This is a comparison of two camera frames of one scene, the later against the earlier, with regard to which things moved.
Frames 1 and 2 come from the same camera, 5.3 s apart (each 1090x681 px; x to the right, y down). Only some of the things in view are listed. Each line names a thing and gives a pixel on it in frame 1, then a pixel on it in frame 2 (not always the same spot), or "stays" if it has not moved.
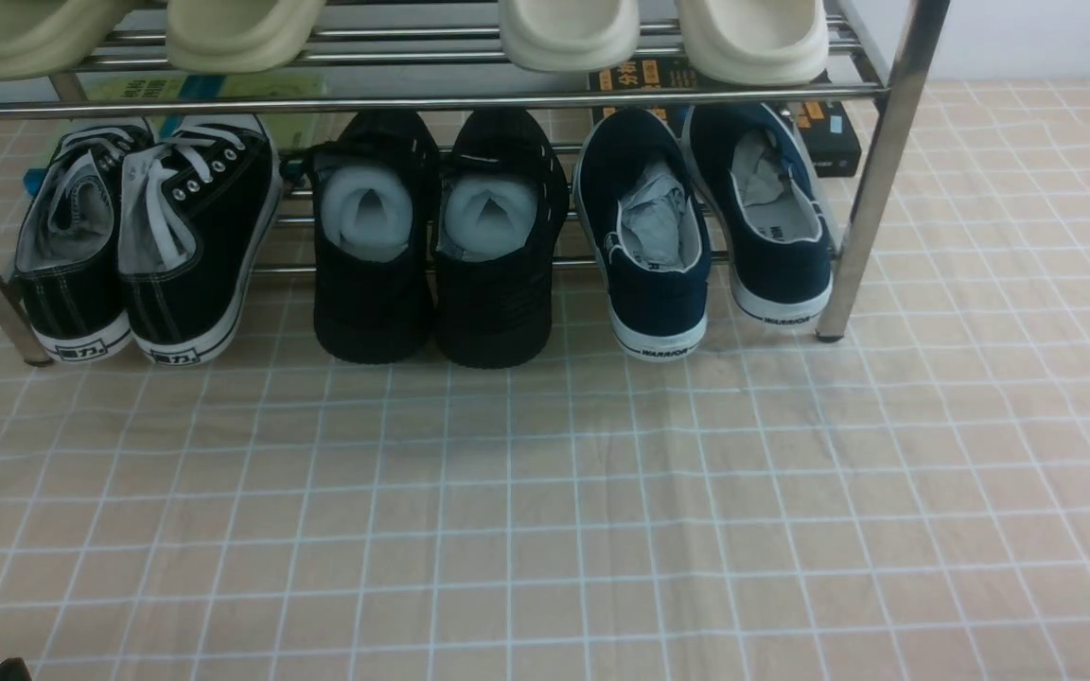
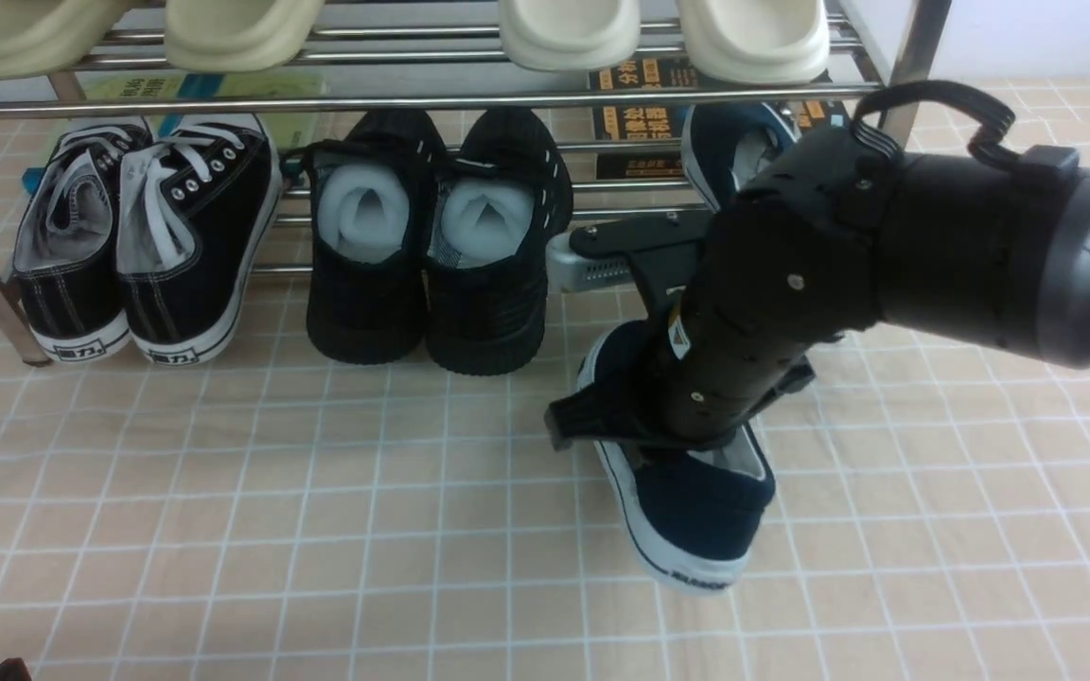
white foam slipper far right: x=759 y=43 stays
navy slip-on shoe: x=642 y=211 -> x=694 y=510
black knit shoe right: x=504 y=209 stays
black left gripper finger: x=13 y=669 stays
